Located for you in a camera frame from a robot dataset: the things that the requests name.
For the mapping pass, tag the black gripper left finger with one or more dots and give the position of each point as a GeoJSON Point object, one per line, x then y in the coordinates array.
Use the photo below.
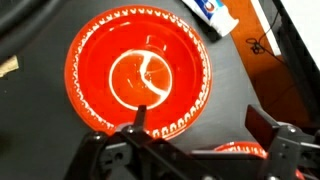
{"type": "Point", "coordinates": [150, 156]}

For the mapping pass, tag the blue white toothpaste tube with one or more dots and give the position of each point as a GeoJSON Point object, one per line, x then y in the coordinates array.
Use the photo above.
{"type": "Point", "coordinates": [213, 13]}

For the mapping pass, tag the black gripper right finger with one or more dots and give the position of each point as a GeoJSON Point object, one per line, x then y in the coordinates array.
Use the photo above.
{"type": "Point", "coordinates": [286, 153]}

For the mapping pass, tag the red plastic bowl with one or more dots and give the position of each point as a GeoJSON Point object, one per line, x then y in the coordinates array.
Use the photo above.
{"type": "Point", "coordinates": [138, 71]}
{"type": "Point", "coordinates": [243, 148]}

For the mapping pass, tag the tan tape scrap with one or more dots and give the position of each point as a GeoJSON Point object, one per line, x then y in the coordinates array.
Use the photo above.
{"type": "Point", "coordinates": [8, 65]}

